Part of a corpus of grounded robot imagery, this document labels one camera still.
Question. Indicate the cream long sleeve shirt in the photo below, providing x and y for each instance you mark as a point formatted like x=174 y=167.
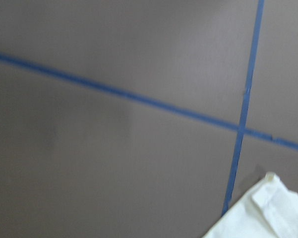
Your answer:
x=267 y=210

